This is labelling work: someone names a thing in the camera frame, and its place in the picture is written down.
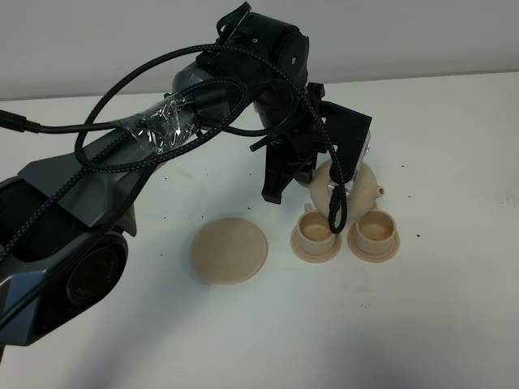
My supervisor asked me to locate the beige right teacup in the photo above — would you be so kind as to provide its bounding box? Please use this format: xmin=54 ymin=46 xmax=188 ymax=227
xmin=354 ymin=209 xmax=397 ymax=255

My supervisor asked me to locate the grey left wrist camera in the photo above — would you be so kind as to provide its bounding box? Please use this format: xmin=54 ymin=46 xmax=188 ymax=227
xmin=328 ymin=130 xmax=371 ymax=196

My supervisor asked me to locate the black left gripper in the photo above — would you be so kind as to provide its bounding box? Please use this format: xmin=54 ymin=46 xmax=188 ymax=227
xmin=261 ymin=83 xmax=371 ymax=203

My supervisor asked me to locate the beige teapot saucer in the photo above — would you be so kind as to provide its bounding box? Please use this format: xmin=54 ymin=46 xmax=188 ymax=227
xmin=191 ymin=217 xmax=268 ymax=284

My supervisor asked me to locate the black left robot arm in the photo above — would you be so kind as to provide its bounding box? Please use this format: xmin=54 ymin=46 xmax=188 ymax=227
xmin=1 ymin=4 xmax=371 ymax=346

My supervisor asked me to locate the black braided cable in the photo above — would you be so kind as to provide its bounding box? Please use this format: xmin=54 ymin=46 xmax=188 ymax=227
xmin=0 ymin=2 xmax=350 ymax=264

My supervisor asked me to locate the black smooth cable with plug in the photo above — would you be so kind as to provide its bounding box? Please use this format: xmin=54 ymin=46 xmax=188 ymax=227
xmin=0 ymin=79 xmax=293 ymax=153

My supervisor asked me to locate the beige teapot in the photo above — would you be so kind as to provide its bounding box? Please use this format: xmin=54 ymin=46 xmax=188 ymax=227
xmin=309 ymin=160 xmax=384 ymax=223

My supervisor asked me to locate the beige right cup saucer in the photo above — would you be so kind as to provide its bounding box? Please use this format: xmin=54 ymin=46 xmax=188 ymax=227
xmin=347 ymin=226 xmax=401 ymax=263

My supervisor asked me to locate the beige teacup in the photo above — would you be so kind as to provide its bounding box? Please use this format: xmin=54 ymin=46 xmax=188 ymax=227
xmin=294 ymin=203 xmax=337 ymax=256
xmin=354 ymin=209 xmax=397 ymax=255

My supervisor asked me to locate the beige left teacup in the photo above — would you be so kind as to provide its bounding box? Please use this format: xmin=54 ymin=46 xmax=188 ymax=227
xmin=294 ymin=203 xmax=337 ymax=256

